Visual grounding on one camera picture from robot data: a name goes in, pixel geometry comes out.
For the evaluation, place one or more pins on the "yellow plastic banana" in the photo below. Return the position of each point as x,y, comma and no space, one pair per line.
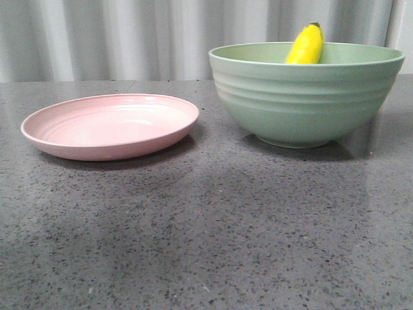
308,45

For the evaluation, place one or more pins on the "green ridged bowl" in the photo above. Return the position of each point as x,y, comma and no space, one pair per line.
303,105

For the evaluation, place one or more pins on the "pink ridged plate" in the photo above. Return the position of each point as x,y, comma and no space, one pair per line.
110,127

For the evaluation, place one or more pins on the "white pleated curtain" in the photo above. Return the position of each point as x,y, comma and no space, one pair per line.
164,40

